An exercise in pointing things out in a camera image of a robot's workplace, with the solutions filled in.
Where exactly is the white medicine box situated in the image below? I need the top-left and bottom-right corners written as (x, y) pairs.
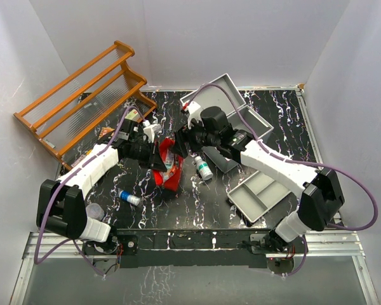
top-left (125, 109), bottom-right (141, 121)

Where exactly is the grey divider tray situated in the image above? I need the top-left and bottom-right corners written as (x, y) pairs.
top-left (227, 171), bottom-right (291, 224)

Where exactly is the red first aid pouch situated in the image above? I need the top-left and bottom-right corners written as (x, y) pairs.
top-left (153, 138), bottom-right (184, 192)

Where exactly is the grey metal case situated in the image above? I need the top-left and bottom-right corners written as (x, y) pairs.
top-left (179, 73), bottom-right (274, 173)

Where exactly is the bandage packet bundle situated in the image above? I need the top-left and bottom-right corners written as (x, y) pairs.
top-left (161, 150), bottom-right (177, 181)

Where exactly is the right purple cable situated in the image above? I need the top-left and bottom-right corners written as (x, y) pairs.
top-left (185, 83), bottom-right (379, 277)

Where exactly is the orange patterned packet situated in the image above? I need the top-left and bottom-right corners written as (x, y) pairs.
top-left (98, 127), bottom-right (115, 139)

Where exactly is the white green-label pill bottle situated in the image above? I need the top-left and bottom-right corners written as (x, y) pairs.
top-left (194, 156), bottom-right (213, 181)

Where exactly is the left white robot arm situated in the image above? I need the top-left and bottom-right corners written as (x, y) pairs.
top-left (36, 119), bottom-right (166, 254)

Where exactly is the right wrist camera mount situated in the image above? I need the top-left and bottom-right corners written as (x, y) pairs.
top-left (182, 101), bottom-right (204, 129)

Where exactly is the blue white tube bottle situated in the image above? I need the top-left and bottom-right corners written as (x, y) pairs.
top-left (117, 189), bottom-right (142, 207)

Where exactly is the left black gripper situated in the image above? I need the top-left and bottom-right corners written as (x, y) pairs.
top-left (129, 139), bottom-right (168, 172)

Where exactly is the clear plastic cup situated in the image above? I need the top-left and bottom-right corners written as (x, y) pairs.
top-left (86, 203), bottom-right (105, 221)

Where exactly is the red white small box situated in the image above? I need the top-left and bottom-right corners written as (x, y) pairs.
top-left (72, 154), bottom-right (92, 170)

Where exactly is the wooden shelf rack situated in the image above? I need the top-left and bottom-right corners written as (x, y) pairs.
top-left (14, 41), bottom-right (157, 170)

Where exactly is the purple cable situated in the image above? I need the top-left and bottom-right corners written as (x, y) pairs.
top-left (34, 106), bottom-right (147, 277)
top-left (185, 83), bottom-right (379, 277)

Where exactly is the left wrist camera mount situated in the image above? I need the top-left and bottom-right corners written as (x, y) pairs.
top-left (142, 120), bottom-right (162, 143)

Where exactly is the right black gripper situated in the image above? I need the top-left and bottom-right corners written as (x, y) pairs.
top-left (171, 114), bottom-right (220, 158)

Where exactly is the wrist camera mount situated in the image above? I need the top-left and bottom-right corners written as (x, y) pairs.
top-left (182, 101), bottom-right (204, 129)
top-left (142, 120), bottom-right (162, 143)

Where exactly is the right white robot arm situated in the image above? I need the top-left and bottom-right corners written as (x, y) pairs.
top-left (173, 102), bottom-right (345, 252)

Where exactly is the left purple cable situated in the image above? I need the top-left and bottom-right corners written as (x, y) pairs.
top-left (34, 106), bottom-right (147, 277)

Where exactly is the black base frame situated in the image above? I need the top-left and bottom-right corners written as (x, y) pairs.
top-left (84, 229), bottom-right (307, 268)

